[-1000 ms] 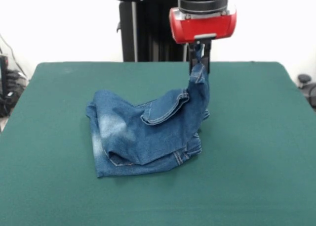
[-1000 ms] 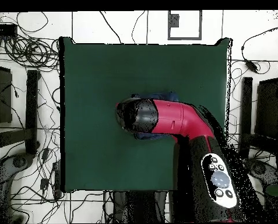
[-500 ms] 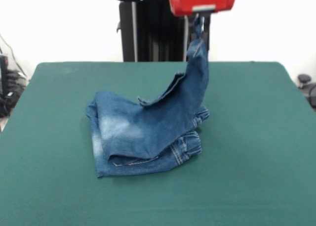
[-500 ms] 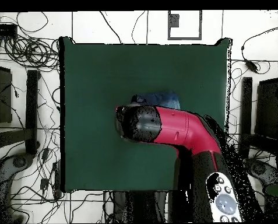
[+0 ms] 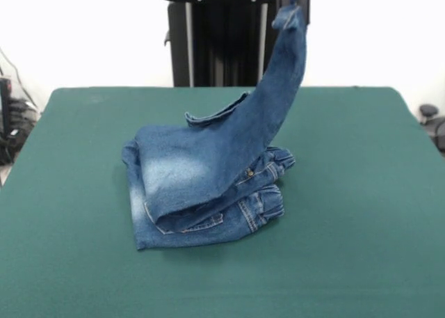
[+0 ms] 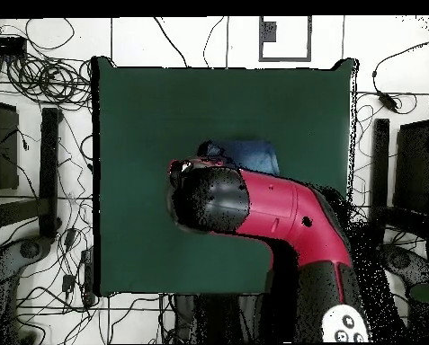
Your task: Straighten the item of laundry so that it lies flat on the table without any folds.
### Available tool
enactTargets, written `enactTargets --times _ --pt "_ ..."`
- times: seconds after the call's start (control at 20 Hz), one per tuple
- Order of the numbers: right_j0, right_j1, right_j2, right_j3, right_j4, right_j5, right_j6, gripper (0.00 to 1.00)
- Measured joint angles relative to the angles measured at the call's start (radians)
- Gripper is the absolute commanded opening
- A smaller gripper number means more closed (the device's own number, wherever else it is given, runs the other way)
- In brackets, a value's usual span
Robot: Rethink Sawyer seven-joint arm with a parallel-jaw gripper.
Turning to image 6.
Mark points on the blue denim jeans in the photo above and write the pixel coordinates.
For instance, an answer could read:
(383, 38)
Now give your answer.
(250, 158)

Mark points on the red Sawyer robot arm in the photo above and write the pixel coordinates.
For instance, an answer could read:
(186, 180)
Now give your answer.
(271, 205)

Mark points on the black flat box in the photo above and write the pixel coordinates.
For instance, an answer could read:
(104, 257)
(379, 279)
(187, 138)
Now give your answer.
(5, 46)

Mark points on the dark green table cloth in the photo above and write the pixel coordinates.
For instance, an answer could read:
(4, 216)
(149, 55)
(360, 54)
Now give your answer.
(145, 125)

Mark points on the black stand leg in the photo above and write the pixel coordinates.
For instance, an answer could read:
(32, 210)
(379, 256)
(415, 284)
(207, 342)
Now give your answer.
(381, 161)
(49, 172)

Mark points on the slim black power strip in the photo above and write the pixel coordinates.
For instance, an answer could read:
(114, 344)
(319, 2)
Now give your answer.
(88, 276)

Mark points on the black power adapter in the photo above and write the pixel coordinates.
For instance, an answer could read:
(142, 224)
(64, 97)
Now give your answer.
(388, 101)

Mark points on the small black plug adapter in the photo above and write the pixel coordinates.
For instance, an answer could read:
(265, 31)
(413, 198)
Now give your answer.
(68, 283)

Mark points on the black square case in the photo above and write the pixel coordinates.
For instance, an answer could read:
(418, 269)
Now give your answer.
(5, 151)
(413, 169)

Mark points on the grey chair base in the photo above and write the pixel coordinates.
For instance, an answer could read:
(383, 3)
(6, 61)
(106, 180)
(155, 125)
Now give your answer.
(401, 260)
(5, 262)

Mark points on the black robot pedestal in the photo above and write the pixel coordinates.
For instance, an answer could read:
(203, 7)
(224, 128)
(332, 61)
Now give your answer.
(217, 320)

